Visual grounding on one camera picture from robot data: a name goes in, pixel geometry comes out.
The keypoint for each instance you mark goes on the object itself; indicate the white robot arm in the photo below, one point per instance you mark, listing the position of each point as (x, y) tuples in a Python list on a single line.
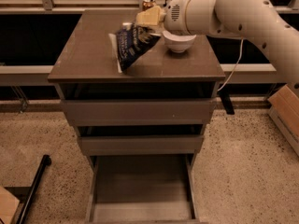
[(255, 20)]

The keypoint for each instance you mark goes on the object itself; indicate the wooden board bottom left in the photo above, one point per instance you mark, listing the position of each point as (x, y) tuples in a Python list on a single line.
[(8, 206)]

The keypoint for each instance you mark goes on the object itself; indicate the black pole on floor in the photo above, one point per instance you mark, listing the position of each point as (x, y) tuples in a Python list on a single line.
[(45, 161)]

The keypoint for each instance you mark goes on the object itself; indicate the grey open bottom drawer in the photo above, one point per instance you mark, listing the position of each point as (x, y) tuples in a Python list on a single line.
[(146, 189)]

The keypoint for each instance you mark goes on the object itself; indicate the black bracket behind cabinet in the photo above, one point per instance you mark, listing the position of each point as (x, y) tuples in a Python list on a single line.
[(226, 102)]

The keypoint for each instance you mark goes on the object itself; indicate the cardboard box right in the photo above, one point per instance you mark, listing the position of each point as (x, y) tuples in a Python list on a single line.
[(284, 111)]

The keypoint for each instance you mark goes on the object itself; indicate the white bowl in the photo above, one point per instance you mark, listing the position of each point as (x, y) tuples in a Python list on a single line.
[(178, 43)]

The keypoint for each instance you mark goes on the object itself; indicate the blue chip bag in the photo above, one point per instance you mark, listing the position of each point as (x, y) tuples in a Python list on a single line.
[(130, 42)]

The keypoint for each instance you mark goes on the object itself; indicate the gold soda can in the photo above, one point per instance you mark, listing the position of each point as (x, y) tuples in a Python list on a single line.
[(147, 4)]

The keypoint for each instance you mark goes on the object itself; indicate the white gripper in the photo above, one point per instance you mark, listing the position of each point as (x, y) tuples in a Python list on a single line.
[(175, 15)]

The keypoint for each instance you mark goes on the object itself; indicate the grey middle drawer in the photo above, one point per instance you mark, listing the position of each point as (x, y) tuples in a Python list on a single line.
[(140, 145)]

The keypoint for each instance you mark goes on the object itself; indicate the grey top drawer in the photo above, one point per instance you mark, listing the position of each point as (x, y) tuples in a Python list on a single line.
[(137, 112)]

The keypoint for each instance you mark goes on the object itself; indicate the grey drawer cabinet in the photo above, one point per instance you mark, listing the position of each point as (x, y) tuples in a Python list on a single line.
[(87, 70)]

